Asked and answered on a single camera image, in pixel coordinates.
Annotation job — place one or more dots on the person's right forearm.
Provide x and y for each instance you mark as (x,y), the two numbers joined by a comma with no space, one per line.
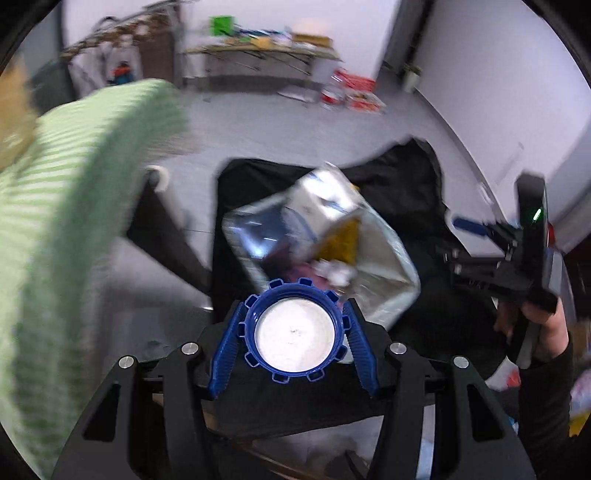
(545,415)

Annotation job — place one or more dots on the potted plant in white pot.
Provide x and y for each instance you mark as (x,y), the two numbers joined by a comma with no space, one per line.
(411,81)

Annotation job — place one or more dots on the blue and orange vacuum cleaner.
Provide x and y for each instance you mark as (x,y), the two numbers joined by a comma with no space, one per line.
(122,74)

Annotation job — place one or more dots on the white cylindrical bin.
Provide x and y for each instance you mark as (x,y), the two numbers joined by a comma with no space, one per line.
(158,177)

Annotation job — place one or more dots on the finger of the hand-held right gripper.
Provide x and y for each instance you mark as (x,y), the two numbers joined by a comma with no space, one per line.
(471,226)
(466,265)

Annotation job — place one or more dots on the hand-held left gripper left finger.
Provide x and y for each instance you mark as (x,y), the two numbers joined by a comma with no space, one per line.
(224,364)

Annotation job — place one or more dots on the person's right hand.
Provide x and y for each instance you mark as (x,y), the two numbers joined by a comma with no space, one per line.
(551,337)

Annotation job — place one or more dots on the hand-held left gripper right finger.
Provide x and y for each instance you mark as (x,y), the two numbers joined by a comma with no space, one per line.
(362,360)

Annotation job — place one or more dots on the clothes drying rack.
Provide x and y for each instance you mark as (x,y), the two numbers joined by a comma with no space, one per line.
(138,21)

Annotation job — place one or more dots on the folding table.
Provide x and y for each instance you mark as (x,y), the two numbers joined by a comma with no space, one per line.
(258,48)

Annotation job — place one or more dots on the blue ridged lid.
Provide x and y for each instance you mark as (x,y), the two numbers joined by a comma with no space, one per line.
(295,332)

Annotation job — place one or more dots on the red boxes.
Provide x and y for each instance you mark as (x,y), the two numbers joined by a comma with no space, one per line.
(355,85)

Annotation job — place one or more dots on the black trash bag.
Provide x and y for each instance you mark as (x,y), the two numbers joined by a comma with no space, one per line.
(406,184)

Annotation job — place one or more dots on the silver foil bag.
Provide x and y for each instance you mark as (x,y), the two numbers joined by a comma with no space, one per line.
(378,258)

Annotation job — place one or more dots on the brown cabinet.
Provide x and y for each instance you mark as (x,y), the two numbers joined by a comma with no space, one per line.
(157,60)

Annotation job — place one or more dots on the green checked tablecloth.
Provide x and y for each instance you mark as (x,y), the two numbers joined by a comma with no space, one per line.
(55,230)

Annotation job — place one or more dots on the green paper bag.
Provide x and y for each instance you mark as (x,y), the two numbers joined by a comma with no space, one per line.
(222,25)

